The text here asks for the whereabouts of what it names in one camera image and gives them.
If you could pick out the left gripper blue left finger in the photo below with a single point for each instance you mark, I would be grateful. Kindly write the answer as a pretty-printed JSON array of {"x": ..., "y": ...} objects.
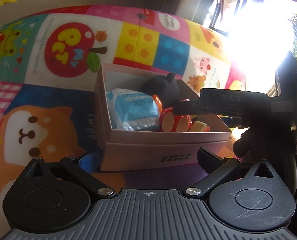
[{"x": 79, "y": 171}]

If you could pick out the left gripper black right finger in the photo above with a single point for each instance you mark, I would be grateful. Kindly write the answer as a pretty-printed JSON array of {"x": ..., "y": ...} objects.
[{"x": 219, "y": 171}]

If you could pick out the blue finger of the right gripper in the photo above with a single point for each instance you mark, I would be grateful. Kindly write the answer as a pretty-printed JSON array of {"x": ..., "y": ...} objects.
[{"x": 191, "y": 107}]

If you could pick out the hello kitty camera toy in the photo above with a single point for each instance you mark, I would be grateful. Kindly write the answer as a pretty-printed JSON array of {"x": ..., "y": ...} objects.
[{"x": 199, "y": 127}]

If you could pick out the red hooded doll keychain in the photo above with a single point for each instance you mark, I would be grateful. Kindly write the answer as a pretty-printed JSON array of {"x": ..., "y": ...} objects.
[{"x": 169, "y": 122}]

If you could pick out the black plush toy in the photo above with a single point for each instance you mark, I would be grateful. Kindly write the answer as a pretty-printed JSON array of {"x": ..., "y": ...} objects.
[{"x": 163, "y": 86}]

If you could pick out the blue wet wipes packet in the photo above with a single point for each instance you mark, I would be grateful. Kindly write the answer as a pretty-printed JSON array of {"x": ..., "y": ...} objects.
[{"x": 132, "y": 111}]

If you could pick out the brown gloved right hand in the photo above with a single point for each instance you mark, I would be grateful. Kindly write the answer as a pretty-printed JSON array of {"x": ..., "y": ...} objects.
[{"x": 266, "y": 142}]

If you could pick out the pink cardboard box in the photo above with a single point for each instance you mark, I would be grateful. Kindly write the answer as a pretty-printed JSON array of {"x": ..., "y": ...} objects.
[{"x": 139, "y": 150}]

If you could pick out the colourful cartoon play mat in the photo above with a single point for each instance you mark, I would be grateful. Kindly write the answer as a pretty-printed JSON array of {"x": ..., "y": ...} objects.
[{"x": 48, "y": 68}]

